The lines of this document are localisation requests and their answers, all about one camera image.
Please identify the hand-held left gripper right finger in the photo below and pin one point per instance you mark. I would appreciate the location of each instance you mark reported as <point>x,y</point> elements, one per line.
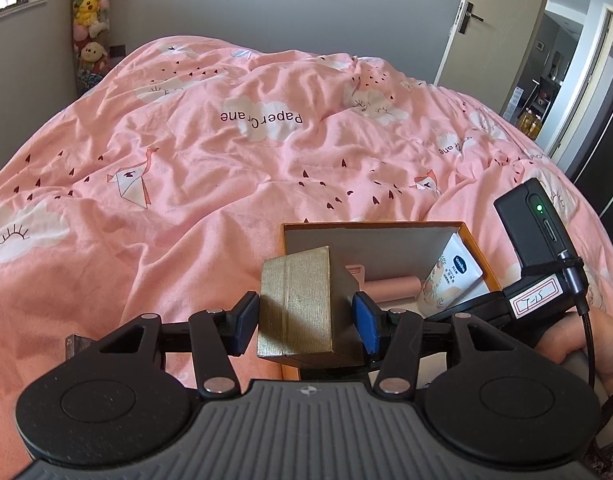
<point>366,322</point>

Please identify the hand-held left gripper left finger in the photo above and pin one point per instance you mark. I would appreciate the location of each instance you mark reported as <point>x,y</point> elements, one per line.
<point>249,320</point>

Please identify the pink cylinder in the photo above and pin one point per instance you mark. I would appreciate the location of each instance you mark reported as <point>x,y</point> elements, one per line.
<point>394,287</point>

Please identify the gold box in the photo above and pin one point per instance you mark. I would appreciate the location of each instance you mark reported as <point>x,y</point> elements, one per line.
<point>296,310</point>

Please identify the orange cardboard box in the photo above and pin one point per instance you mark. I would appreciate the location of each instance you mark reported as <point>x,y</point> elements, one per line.
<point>386,242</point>

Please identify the white hand cream tube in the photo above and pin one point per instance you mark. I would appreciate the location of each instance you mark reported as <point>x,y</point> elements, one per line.
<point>446,275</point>

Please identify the person's right hand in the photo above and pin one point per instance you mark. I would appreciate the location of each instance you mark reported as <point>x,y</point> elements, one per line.
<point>611,350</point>

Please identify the hallway shelf with bottles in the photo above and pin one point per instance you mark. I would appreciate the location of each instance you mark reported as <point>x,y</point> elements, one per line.
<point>531,120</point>

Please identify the black wardrobe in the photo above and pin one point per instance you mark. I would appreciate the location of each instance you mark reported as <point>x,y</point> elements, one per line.
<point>606,110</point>

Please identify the pink printed blanket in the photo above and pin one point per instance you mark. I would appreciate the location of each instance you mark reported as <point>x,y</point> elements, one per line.
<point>186,185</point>

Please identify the small grey metal object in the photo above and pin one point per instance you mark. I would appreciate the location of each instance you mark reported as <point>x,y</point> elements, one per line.
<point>76,346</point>

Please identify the grey door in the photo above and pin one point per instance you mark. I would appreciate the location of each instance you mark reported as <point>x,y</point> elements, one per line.
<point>501,35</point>

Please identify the column of plush toys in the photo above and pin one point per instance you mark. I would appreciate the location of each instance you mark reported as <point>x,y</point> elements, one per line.
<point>89,10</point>

